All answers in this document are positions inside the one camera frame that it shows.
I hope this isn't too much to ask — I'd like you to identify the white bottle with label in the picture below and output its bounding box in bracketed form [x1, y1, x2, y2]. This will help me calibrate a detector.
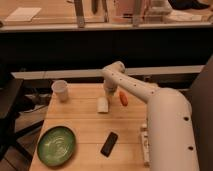
[140, 123, 150, 167]

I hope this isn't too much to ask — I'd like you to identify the white paper sheet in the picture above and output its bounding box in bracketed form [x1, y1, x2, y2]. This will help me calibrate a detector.
[5, 7, 41, 22]

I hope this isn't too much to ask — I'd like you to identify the white rectangular block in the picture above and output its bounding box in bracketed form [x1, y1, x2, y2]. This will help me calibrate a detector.
[97, 97, 109, 113]

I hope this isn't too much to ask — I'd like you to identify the green ceramic bowl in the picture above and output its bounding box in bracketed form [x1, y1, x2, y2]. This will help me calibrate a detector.
[37, 126, 76, 167]

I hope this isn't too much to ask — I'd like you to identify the dark chair at left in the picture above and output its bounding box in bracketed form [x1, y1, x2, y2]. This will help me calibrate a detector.
[0, 72, 44, 161]

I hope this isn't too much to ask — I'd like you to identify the black phone-like remote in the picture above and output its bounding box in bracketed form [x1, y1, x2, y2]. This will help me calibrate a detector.
[101, 132, 118, 157]

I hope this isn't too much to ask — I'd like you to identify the white paper cup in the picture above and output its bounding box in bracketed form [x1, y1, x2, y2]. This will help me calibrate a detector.
[51, 80, 68, 102]

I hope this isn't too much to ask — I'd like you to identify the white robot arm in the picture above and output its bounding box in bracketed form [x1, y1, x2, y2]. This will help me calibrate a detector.
[102, 61, 200, 171]

